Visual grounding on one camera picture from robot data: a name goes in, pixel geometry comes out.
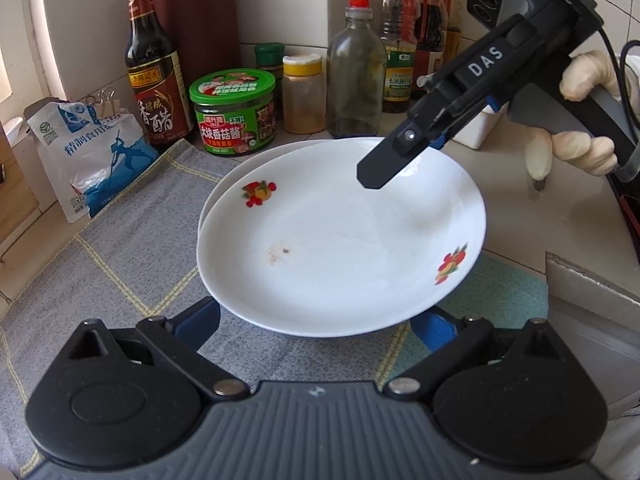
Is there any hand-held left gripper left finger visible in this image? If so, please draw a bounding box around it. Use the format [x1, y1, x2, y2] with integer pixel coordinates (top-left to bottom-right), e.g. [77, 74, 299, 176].
[65, 297, 251, 403]

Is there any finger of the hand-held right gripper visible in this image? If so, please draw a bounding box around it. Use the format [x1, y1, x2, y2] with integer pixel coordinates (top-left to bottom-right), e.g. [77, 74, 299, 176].
[356, 110, 453, 191]

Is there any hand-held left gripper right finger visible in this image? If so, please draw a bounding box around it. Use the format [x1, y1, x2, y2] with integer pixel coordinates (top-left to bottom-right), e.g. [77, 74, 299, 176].
[382, 307, 576, 403]

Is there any stained white plate fruit print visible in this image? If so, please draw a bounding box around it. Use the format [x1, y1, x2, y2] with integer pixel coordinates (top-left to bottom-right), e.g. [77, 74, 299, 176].
[196, 137, 487, 338]

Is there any large white plate fruit print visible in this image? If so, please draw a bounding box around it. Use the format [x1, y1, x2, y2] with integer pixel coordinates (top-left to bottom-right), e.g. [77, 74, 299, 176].
[197, 140, 341, 246]

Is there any person's right hand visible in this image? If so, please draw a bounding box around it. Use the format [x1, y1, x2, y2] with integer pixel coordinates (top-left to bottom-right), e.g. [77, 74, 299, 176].
[525, 50, 626, 182]

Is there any cooking oil bottle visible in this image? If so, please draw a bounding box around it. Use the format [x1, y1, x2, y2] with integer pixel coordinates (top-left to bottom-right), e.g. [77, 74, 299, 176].
[377, 0, 420, 113]
[410, 0, 448, 101]
[432, 0, 463, 61]

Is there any clear glass bottle red cap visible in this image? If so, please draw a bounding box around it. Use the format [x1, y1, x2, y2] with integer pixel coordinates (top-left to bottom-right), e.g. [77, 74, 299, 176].
[326, 0, 388, 140]

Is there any grey checked dish towel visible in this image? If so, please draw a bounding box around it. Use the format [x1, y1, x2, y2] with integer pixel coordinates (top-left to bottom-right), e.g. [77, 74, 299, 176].
[0, 137, 551, 466]

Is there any white plastic container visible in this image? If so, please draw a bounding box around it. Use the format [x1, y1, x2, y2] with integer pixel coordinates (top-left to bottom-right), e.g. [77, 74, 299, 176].
[450, 105, 508, 151]

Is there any yellow cap spice bottle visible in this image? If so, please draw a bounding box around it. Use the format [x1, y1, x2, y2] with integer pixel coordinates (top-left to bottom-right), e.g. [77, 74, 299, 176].
[281, 53, 327, 135]

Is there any green lid sauce jar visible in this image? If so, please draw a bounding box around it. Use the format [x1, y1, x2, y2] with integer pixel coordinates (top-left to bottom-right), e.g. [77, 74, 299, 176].
[189, 67, 278, 156]

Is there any green cap spice bottle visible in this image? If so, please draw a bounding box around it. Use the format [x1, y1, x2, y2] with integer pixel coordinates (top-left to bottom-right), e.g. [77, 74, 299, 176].
[252, 42, 287, 121]

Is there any white and blue salt bag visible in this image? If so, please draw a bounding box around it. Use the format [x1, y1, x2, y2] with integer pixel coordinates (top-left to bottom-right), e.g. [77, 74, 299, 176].
[25, 97, 161, 224]

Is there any dark red knife block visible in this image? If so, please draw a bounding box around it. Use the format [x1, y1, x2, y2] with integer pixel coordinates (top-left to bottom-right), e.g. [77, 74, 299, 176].
[150, 0, 241, 111]

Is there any dark vinegar bottle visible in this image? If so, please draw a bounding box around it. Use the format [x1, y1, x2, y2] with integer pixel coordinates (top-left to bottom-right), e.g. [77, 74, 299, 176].
[124, 0, 196, 147]

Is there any black cable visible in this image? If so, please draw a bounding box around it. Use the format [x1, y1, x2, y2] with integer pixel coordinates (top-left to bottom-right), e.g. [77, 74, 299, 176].
[595, 25, 640, 181]

